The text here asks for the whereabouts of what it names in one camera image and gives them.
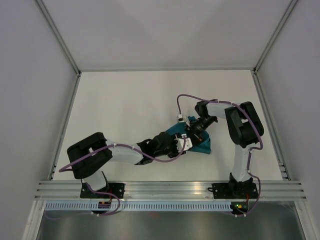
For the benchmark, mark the teal cloth napkin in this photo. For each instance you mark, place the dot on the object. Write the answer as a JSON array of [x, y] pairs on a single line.
[[179, 129]]

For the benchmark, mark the aluminium frame rail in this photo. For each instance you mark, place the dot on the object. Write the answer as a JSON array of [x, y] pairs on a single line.
[[281, 190]]

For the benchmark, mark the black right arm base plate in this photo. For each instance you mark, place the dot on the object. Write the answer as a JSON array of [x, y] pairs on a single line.
[[224, 191]]

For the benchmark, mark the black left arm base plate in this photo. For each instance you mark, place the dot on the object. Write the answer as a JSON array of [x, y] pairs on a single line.
[[117, 189]]

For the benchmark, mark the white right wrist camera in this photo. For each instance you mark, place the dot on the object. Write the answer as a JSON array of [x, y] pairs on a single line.
[[181, 118]]

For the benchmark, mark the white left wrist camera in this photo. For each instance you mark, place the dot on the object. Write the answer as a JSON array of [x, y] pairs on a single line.
[[183, 143]]

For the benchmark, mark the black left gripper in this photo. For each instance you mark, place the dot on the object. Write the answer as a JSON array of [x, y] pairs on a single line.
[[175, 153]]

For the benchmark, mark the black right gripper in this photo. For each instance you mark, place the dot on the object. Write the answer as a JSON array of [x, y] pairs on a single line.
[[195, 137]]

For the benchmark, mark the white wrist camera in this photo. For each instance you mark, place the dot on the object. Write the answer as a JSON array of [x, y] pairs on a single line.
[[181, 118], [183, 143]]

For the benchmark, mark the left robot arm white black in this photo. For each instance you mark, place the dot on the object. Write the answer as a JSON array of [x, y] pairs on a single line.
[[89, 155]]

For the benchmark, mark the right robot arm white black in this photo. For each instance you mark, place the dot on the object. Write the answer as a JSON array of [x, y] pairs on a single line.
[[245, 130]]

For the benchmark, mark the white slotted cable duct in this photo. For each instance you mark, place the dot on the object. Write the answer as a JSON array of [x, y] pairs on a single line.
[[161, 206]]

